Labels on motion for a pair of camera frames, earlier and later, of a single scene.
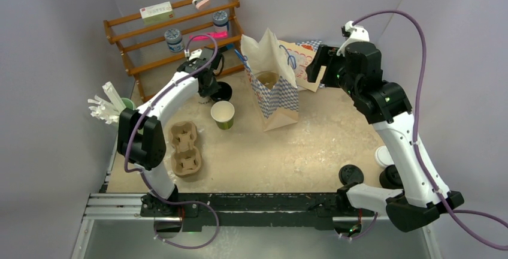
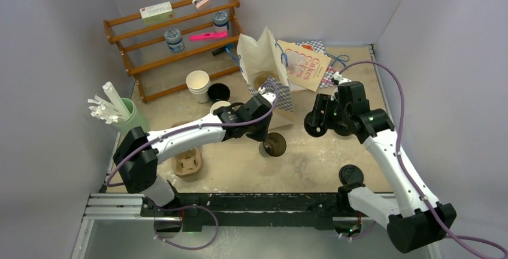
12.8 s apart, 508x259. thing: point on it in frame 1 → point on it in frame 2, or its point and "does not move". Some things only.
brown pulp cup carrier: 186,156 does not move
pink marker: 213,35 does not move
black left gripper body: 207,90 → 257,130
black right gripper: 333,59 → 324,104
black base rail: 318,210 does not move
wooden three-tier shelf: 158,38 does not move
